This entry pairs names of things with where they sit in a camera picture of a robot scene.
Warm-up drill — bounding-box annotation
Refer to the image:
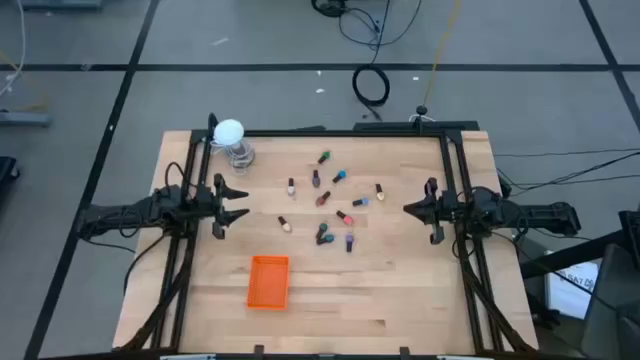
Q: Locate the black aluminium table frame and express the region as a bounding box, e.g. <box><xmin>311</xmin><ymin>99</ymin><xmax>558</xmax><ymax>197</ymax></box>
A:
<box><xmin>113</xmin><ymin>119</ymin><xmax>539</xmax><ymax>357</ymax></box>

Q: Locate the long black floor cable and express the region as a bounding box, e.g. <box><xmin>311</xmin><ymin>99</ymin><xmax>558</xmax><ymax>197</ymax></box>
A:
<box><xmin>337</xmin><ymin>0</ymin><xmax>424</xmax><ymax>67</ymax></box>

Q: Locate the dark grey chair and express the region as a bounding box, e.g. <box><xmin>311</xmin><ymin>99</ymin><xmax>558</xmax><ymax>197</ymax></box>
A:
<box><xmin>582</xmin><ymin>243</ymin><xmax>640</xmax><ymax>360</ymax></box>

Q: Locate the thin black floor cable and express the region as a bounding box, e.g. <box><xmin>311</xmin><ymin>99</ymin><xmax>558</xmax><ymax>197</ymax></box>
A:
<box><xmin>497</xmin><ymin>151</ymin><xmax>640</xmax><ymax>189</ymax></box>
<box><xmin>493</xmin><ymin>147</ymin><xmax>640</xmax><ymax>158</ymax></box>

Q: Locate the white coiled lamp cable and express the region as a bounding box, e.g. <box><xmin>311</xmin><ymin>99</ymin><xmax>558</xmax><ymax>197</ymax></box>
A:
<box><xmin>209</xmin><ymin>139</ymin><xmax>257</xmax><ymax>176</ymax></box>

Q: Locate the white bulb table lamp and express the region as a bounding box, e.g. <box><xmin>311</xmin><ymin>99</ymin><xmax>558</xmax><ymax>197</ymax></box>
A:
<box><xmin>212</xmin><ymin>118</ymin><xmax>256</xmax><ymax>174</ymax></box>

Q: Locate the black floor object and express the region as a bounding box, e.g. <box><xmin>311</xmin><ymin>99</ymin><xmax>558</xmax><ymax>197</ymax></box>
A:
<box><xmin>0</xmin><ymin>156</ymin><xmax>21</xmax><ymax>184</ymax></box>

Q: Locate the black coiled floor cable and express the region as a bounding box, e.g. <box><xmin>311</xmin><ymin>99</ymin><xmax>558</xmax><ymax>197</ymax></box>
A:
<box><xmin>351</xmin><ymin>63</ymin><xmax>392</xmax><ymax>122</ymax></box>

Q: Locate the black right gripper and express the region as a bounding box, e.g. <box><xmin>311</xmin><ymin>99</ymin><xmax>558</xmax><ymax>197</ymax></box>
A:
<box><xmin>403</xmin><ymin>177</ymin><xmax>459</xmax><ymax>246</ymax></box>

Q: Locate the white floor cable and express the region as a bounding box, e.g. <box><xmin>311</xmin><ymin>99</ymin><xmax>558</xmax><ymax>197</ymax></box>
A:
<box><xmin>0</xmin><ymin>0</ymin><xmax>26</xmax><ymax>99</ymax></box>

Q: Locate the black cable bundle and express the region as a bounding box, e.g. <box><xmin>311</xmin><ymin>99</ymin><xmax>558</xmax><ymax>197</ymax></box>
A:
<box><xmin>310</xmin><ymin>0</ymin><xmax>349</xmax><ymax>19</ymax></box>

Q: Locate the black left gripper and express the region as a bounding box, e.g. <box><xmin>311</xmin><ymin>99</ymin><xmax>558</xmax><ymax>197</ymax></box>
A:
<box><xmin>194</xmin><ymin>172</ymin><xmax>251</xmax><ymax>240</ymax></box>

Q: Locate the orange plastic basket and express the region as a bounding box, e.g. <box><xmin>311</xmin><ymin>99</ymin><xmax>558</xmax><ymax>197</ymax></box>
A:
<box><xmin>246</xmin><ymin>255</ymin><xmax>292</xmax><ymax>312</ymax></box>

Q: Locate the white printed box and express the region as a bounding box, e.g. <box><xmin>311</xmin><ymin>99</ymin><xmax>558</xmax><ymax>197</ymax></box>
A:
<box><xmin>545</xmin><ymin>259</ymin><xmax>600</xmax><ymax>321</ymax></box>

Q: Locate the black ball-top camera post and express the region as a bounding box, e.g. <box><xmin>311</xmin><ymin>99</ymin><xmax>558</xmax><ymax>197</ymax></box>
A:
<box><xmin>409</xmin><ymin>104</ymin><xmax>436</xmax><ymax>132</ymax></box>

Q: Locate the yellow floor cable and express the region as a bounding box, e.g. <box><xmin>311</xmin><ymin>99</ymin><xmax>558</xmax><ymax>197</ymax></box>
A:
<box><xmin>422</xmin><ymin>0</ymin><xmax>464</xmax><ymax>107</ymax></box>

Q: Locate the black stand bar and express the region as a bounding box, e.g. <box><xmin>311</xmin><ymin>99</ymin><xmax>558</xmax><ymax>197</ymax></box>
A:
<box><xmin>519</xmin><ymin>208</ymin><xmax>640</xmax><ymax>280</ymax></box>

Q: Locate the grey floor base bar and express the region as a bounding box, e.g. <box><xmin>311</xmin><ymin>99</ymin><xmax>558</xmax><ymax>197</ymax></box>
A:
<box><xmin>0</xmin><ymin>110</ymin><xmax>53</xmax><ymax>128</ymax></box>

